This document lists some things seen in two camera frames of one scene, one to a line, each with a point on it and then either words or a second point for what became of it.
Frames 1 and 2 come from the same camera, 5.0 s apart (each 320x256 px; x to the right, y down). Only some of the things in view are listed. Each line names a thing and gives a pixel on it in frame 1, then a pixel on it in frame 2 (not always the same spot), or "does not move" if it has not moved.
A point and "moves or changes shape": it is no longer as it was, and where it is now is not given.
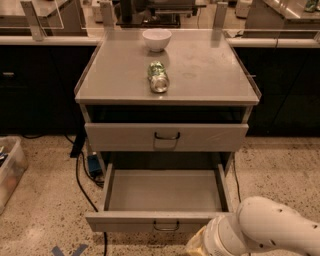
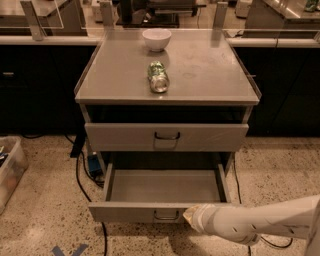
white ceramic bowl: [157, 39] does not move
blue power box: [94, 166] does not move
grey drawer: [161, 198] moves or changes shape
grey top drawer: [163, 137] does not move
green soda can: [159, 80] does not move
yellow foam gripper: [211, 239] -> [209, 219]
